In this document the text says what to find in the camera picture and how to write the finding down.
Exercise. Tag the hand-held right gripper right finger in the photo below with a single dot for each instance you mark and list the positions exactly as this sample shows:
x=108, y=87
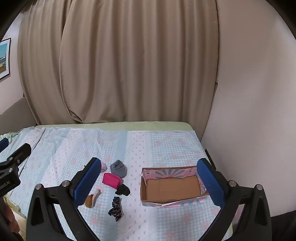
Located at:
x=210, y=183

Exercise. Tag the grey sock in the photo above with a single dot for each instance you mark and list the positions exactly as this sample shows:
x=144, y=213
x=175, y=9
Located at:
x=118, y=170

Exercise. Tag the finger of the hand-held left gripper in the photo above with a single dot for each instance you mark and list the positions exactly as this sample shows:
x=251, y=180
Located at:
x=3, y=143
x=20, y=151

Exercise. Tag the framed wall picture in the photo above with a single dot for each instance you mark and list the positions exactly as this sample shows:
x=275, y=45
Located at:
x=4, y=60

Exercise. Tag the brown fuzzy sock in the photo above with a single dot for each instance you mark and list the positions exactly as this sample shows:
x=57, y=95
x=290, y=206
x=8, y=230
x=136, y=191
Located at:
x=89, y=201

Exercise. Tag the pink fluffy sock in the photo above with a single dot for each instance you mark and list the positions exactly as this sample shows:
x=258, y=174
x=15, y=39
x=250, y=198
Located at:
x=104, y=167

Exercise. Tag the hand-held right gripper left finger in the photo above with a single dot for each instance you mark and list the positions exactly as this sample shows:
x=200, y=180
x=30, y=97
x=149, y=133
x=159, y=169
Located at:
x=87, y=183

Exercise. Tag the green floral cloth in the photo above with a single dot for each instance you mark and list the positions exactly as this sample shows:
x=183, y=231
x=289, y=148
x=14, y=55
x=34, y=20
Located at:
x=9, y=135

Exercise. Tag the person's left hand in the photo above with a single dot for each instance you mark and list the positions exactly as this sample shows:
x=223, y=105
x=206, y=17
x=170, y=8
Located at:
x=12, y=217

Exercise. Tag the black sock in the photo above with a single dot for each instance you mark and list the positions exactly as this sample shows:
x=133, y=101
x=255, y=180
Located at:
x=122, y=190

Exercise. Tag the beige curtain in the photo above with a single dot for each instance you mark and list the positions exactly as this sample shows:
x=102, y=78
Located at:
x=127, y=60

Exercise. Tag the beige padded headboard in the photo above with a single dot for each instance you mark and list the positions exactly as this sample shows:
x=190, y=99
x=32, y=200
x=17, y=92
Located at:
x=16, y=115

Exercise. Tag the magenta zipper pouch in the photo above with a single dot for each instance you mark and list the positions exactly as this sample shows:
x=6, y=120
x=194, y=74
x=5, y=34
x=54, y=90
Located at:
x=112, y=180

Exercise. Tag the pink printed cardboard box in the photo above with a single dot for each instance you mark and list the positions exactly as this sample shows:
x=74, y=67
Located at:
x=171, y=187

